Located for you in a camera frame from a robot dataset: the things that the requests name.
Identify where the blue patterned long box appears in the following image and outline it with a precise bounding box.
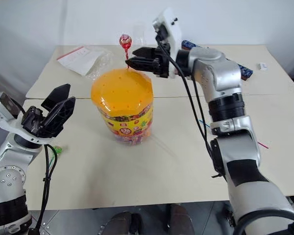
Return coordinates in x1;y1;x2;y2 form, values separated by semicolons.
182;40;254;80

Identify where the clear plastic cup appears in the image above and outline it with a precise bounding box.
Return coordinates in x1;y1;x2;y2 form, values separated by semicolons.
132;25;148;46

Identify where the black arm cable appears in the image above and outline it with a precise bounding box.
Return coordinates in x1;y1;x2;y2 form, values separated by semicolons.
29;143;59;235
155;36;226;179

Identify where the orange-lidded lollipop jar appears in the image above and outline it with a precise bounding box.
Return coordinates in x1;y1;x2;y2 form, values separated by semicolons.
90;68;155;145

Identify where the clear bag with paper sheet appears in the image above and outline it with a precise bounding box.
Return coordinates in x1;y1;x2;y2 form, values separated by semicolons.
56;46;114;79

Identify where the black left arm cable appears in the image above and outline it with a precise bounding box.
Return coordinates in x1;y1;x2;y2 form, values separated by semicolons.
29;143;59;235

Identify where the green wrapped lollipop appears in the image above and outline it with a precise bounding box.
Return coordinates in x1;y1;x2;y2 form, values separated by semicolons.
52;145;63;160

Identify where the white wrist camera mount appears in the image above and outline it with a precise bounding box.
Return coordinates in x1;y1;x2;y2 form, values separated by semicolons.
151;7;184;79
0;92;52;145

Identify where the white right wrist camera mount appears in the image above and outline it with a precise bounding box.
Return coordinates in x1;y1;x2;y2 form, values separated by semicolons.
151;7;184;79

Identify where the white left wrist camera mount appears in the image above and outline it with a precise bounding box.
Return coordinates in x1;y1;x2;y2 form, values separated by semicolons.
0;92;52;145

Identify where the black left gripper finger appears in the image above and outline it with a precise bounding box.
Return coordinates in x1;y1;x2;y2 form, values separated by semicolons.
41;96;76;130
41;83;72;111

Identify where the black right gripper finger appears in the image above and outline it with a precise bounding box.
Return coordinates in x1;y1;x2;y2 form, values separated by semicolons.
125;57;160;72
132;47;158;59

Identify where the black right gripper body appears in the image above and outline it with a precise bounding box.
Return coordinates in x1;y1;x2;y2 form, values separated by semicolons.
153;43;175;79

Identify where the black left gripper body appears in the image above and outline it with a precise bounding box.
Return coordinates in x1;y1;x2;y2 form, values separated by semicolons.
21;106;64;139

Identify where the red lollipop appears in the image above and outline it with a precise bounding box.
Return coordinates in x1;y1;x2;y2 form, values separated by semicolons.
119;33;131;71

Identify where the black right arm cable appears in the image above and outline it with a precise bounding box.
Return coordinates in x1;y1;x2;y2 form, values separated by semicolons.
155;36;226;179

